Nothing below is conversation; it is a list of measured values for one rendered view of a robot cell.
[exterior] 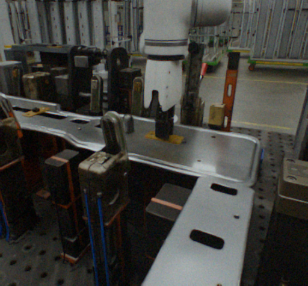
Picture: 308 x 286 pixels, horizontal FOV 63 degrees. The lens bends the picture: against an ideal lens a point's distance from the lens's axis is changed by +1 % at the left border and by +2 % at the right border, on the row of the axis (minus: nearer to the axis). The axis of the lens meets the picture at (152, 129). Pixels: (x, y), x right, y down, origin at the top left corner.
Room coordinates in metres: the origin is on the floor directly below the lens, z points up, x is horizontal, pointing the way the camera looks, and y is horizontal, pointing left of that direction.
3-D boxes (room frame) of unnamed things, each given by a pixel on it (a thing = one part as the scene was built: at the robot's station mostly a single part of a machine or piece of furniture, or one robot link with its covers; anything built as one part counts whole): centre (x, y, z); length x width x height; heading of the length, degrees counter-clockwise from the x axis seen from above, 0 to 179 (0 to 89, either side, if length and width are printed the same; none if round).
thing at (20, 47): (1.16, 0.44, 1.16); 0.37 x 0.14 x 0.02; 65
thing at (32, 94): (0.97, 0.45, 0.89); 0.13 x 0.11 x 0.38; 155
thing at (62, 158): (0.49, 0.20, 0.84); 0.11 x 0.08 x 0.29; 155
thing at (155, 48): (0.51, -0.03, 1.22); 0.09 x 0.08 x 0.03; 154
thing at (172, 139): (0.51, -0.03, 1.03); 0.08 x 0.04 x 0.01; 64
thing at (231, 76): (0.65, -0.21, 0.95); 0.03 x 0.01 x 0.50; 65
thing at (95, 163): (0.40, 0.09, 0.87); 0.12 x 0.09 x 0.35; 155
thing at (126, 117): (0.61, 0.07, 1.02); 0.03 x 0.03 x 0.07
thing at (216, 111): (0.64, -0.17, 0.88); 0.04 x 0.04 x 0.36; 65
